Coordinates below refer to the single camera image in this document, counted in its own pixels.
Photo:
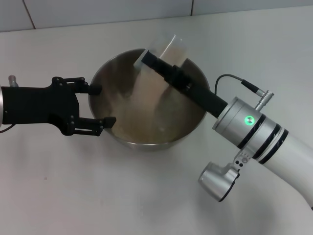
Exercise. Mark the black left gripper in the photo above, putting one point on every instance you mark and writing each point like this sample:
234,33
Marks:
36,105

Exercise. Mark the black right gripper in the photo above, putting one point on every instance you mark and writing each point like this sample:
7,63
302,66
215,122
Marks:
207,102

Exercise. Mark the clear plastic cup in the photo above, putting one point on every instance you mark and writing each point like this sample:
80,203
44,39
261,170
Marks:
176,49

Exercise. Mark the stainless steel mixing bowl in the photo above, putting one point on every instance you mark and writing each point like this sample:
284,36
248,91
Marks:
146,147

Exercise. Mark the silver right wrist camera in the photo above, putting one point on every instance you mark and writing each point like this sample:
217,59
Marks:
215,178

